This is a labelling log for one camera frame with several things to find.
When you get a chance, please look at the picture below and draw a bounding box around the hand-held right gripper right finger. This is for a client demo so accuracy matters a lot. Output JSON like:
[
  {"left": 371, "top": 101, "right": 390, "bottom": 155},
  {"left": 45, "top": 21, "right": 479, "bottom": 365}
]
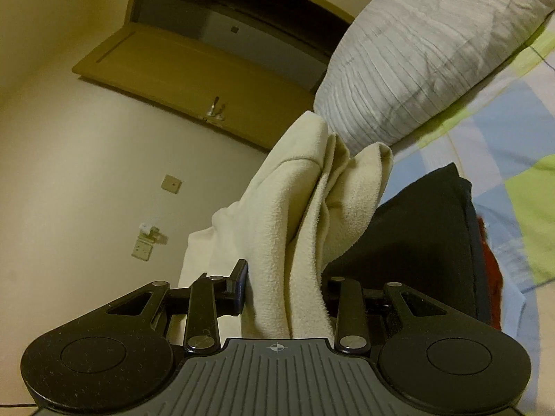
[{"left": 322, "top": 275, "right": 450, "bottom": 355}]

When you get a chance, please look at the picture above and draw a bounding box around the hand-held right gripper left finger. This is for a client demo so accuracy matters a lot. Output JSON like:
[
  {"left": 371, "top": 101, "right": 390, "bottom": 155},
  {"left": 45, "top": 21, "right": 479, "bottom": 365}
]
[{"left": 106, "top": 260, "right": 249, "bottom": 355}]

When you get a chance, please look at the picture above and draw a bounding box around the cream fleece garment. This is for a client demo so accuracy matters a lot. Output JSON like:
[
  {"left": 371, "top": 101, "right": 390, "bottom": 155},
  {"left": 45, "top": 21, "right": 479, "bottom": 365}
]
[{"left": 179, "top": 110, "right": 394, "bottom": 339}]

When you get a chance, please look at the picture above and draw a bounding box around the black folded garment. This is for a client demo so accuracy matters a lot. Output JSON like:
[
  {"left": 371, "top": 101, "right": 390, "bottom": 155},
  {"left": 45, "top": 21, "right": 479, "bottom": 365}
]
[{"left": 323, "top": 162, "right": 484, "bottom": 326}]

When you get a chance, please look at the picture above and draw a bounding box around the red garment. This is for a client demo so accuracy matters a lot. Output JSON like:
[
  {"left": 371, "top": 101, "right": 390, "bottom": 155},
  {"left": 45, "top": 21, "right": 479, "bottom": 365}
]
[{"left": 477, "top": 217, "right": 504, "bottom": 332}]

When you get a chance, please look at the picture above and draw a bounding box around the checked blue green bedsheet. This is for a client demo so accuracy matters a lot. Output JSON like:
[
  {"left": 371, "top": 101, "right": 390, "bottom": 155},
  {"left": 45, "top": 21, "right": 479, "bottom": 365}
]
[{"left": 390, "top": 19, "right": 555, "bottom": 399}]

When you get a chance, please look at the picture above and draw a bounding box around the wooden door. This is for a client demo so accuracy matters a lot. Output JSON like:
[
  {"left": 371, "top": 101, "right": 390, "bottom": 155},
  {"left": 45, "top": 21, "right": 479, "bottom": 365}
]
[{"left": 71, "top": 24, "right": 324, "bottom": 154}]

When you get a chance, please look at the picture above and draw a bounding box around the grey striped pillow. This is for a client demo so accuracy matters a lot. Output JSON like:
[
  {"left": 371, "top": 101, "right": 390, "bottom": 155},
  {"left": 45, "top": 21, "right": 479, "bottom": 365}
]
[{"left": 313, "top": 0, "right": 555, "bottom": 157}]

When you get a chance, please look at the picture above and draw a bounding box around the beige wall outlet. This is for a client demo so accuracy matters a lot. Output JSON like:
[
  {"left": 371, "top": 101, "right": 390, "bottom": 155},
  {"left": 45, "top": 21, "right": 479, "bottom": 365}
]
[{"left": 132, "top": 232, "right": 168, "bottom": 261}]

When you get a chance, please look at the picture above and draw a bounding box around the metal door handle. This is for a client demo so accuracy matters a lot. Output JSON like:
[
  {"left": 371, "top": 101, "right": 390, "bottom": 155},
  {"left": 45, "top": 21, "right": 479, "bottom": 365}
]
[{"left": 203, "top": 97, "right": 226, "bottom": 122}]

